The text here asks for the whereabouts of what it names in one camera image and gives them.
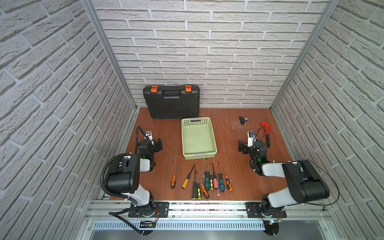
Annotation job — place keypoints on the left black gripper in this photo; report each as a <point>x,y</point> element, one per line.
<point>157,144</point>

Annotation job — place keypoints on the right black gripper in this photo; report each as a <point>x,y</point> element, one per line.
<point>244,147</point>

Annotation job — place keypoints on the orange black curved screwdriver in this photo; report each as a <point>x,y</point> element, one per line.
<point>228,183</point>

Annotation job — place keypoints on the yellow handled screwdriver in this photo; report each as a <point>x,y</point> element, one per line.
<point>186,181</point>

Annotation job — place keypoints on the clear handled screwdriver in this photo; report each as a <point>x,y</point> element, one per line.
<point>218,187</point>

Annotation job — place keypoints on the black yellow striped screwdriver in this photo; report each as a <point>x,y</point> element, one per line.
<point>195,188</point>

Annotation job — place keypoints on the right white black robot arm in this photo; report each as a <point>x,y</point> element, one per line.
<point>304,183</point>

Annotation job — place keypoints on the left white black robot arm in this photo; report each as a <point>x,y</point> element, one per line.
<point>120,176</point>

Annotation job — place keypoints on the light green plastic bin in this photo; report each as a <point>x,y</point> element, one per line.
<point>198,138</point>

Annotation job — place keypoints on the black yellow dotted screwdriver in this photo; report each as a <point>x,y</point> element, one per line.
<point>211,177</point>

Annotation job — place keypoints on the green black large screwdriver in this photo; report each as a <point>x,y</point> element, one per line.
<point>206,177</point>

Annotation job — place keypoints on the orange slim screwdriver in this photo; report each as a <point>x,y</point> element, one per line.
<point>203,189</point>

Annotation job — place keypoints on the small black metal part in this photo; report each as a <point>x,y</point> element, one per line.
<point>243,120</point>

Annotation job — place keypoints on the red pipe wrench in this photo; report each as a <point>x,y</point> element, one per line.
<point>265,126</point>

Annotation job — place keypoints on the black plastic tool case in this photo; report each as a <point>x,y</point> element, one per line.
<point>172,102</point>

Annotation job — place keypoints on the pink handled screwdriver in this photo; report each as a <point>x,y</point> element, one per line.
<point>215,182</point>

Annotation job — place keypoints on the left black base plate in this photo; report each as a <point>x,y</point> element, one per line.
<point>162,209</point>

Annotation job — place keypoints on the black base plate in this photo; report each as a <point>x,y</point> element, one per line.
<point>162,209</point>
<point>263,210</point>

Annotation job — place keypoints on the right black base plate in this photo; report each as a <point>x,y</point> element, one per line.
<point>263,210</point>

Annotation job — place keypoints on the aluminium rail frame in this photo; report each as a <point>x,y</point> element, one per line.
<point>196,215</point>

